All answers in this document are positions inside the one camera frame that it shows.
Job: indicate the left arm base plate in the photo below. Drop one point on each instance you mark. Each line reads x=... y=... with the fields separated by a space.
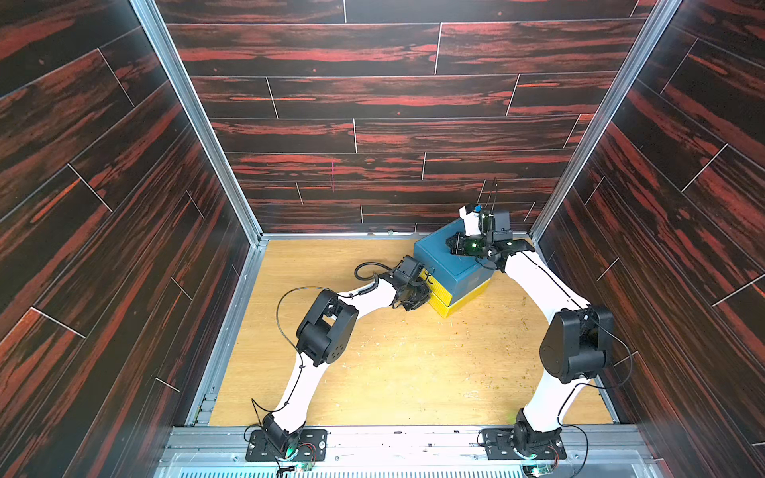
x=308 y=445

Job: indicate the aluminium front rail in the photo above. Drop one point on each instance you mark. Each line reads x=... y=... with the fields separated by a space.
x=410 y=451

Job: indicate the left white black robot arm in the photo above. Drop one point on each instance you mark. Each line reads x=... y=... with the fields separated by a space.
x=324 y=335

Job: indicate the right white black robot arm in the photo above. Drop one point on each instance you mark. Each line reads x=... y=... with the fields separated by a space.
x=575 y=349

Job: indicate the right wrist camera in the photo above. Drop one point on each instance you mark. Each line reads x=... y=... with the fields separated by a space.
x=494 y=225

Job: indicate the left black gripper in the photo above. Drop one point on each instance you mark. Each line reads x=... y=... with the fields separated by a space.
x=425 y=294

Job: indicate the teal yellow drawer cabinet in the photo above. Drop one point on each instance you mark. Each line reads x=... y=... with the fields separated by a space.
x=454 y=280

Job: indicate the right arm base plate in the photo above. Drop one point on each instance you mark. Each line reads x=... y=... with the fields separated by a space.
x=521 y=443

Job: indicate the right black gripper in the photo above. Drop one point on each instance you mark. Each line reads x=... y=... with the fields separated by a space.
x=464 y=244

